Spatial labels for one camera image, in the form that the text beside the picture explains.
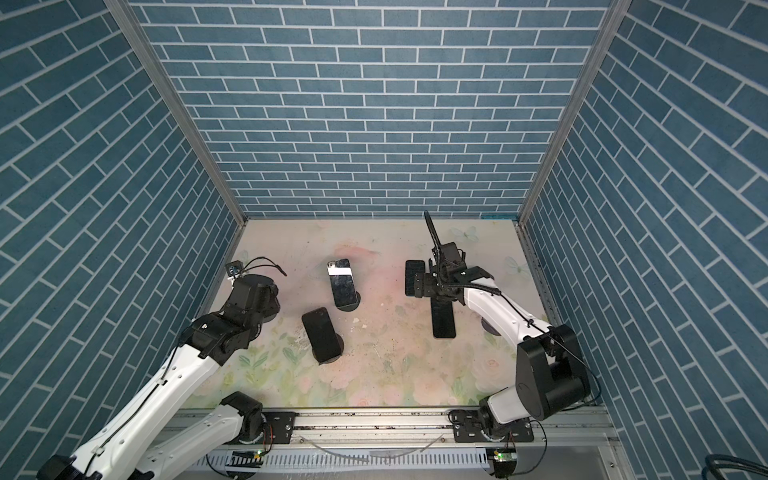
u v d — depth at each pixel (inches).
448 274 26.3
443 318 36.9
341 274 35.9
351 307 36.9
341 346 34.1
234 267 25.1
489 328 34.8
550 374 16.9
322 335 31.8
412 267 41.2
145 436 16.4
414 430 29.6
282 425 29.2
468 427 28.9
